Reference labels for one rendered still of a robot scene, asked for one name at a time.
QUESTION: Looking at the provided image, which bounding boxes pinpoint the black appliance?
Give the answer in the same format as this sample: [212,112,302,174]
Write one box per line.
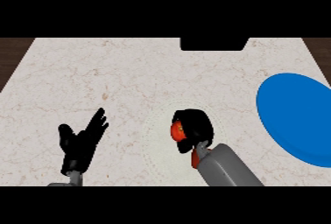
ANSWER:
[179,37,252,53]

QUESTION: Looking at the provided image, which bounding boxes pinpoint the red tomato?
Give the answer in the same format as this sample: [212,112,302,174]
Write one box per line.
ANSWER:
[170,120,189,144]

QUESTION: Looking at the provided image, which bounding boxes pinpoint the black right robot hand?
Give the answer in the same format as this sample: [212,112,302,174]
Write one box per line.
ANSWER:
[170,108,216,155]

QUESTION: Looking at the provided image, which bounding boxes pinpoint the blue round plate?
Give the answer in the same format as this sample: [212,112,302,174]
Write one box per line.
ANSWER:
[254,72,331,169]

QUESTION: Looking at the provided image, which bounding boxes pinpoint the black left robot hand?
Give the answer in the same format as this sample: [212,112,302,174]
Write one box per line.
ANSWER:
[56,107,110,177]

